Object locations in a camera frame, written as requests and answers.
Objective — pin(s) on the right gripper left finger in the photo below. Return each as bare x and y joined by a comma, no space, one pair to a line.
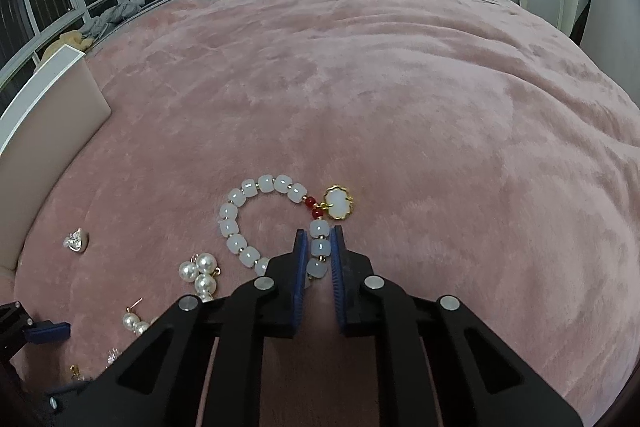
198,363

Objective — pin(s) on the white rectangular storage box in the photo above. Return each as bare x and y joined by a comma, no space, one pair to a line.
43,129

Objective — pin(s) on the pink plush bed blanket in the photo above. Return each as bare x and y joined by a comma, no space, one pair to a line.
487,158

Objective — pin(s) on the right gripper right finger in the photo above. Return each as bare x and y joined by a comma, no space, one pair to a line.
437,363

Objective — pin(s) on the pearly shell-shaped brooch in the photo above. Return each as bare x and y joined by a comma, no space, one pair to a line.
77,241

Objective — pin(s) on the small silver crystal earring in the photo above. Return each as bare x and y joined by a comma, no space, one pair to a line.
112,356

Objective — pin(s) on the grey crumpled clothes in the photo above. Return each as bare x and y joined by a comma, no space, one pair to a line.
100,26

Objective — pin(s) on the yellow fleece blanket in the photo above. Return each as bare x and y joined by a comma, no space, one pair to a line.
74,38

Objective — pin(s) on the pearl cluster earring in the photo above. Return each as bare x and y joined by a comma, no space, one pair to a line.
132,321
201,271

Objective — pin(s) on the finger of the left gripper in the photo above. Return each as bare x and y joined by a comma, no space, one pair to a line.
47,332

